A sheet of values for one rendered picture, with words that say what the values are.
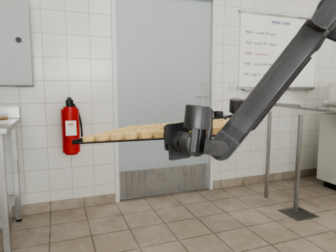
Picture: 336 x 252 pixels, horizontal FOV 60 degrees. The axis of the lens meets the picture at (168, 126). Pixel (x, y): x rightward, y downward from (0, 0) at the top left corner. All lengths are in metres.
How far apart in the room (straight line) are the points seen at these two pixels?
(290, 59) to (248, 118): 0.16
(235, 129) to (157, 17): 2.46
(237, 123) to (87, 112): 2.22
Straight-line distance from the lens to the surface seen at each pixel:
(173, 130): 0.80
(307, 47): 0.73
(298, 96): 3.95
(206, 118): 0.72
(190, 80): 3.12
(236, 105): 1.29
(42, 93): 2.79
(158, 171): 3.10
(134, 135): 0.97
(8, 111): 2.74
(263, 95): 0.71
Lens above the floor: 1.11
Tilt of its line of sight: 7 degrees down
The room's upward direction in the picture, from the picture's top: straight up
